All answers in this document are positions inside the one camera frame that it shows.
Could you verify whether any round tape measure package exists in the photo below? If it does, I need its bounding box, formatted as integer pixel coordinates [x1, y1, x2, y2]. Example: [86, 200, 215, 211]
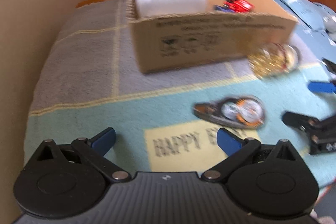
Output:
[193, 96, 266, 130]

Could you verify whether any checked table blanket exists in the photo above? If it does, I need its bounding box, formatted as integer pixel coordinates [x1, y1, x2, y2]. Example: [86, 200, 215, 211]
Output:
[25, 0, 335, 186]

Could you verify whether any grey plush toy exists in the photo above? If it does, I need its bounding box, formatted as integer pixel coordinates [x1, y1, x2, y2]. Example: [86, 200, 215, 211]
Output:
[323, 15, 336, 42]

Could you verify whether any red toy train block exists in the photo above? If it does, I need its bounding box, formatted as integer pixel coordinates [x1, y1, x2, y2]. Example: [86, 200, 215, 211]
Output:
[224, 0, 255, 12]

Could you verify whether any blue floral bed sheet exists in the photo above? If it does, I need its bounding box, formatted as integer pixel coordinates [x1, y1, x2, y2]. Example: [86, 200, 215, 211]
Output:
[274, 0, 335, 62]

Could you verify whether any dark blue cube toy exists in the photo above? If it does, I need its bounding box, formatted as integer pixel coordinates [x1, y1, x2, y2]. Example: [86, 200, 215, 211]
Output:
[213, 5, 234, 12]

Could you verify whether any open cardboard box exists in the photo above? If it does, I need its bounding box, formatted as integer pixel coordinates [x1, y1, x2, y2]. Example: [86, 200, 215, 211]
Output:
[126, 0, 298, 74]

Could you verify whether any yellow capsule bottle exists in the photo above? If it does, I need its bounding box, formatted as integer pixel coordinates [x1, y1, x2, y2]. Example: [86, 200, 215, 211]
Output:
[247, 43, 301, 79]

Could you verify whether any white medical cotton swab bottle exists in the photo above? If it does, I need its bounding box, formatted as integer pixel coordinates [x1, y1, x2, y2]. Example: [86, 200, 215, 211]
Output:
[134, 0, 208, 18]

